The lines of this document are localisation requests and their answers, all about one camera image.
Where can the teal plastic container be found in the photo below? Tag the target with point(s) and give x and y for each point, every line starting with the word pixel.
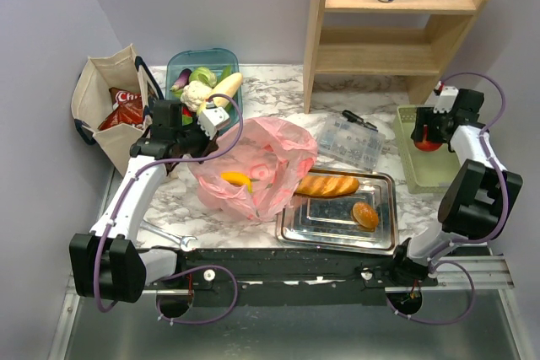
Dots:
pixel 216 59

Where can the round bread bun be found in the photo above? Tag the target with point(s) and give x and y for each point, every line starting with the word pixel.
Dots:
pixel 365 216

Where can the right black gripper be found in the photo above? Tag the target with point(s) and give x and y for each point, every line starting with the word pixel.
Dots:
pixel 426 116

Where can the green plastic basket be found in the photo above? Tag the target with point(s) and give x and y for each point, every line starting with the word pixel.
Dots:
pixel 425 172

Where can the white eggplant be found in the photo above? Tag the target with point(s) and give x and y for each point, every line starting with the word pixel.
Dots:
pixel 228 86

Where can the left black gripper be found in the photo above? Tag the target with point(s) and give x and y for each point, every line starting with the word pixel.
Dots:
pixel 209 147

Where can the red apple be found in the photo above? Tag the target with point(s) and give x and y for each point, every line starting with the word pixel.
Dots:
pixel 427 146

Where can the silver metal tray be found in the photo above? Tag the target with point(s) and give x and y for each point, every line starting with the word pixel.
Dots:
pixel 329 223

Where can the wooden shelf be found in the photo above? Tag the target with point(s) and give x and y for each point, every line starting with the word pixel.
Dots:
pixel 419 55

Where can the white cauliflower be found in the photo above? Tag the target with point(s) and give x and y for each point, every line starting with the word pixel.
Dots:
pixel 194 94

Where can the red pepper in container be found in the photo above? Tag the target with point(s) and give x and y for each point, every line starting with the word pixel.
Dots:
pixel 186 115

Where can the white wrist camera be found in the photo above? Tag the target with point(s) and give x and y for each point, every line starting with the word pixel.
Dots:
pixel 212 118
pixel 446 97

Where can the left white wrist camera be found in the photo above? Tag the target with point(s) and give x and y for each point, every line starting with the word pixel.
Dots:
pixel 212 118

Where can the clear plastic screw box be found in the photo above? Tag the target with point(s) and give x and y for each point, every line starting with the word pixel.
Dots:
pixel 350 143

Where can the red chips bag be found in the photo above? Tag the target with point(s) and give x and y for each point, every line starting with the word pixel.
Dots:
pixel 127 108

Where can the silver wrench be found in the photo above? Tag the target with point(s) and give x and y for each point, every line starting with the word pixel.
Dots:
pixel 184 242

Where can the beige canvas tote bag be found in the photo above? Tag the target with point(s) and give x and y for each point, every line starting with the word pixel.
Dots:
pixel 91 102

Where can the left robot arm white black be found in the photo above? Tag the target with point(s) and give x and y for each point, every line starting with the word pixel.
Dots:
pixel 105 261

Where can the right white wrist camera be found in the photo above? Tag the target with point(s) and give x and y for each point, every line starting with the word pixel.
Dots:
pixel 446 97

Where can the yellow banana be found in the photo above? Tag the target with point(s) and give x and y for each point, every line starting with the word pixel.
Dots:
pixel 237 179

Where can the black mounting base rail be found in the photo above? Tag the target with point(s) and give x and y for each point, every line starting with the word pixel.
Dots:
pixel 289 277

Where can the long baguette bread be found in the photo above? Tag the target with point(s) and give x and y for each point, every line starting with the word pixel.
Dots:
pixel 327 186

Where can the purple eggplant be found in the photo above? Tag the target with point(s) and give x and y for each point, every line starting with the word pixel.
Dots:
pixel 182 80

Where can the green leaf vegetable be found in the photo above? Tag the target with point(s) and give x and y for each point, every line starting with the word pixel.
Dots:
pixel 227 71

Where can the pink plastic grocery bag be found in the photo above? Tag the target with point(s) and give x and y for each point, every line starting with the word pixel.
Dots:
pixel 275 154

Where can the green cabbage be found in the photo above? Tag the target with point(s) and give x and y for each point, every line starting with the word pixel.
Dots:
pixel 205 76

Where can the black tool on box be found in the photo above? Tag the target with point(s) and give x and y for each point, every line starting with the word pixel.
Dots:
pixel 353 118

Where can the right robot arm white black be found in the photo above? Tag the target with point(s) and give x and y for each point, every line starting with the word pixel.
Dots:
pixel 478 201

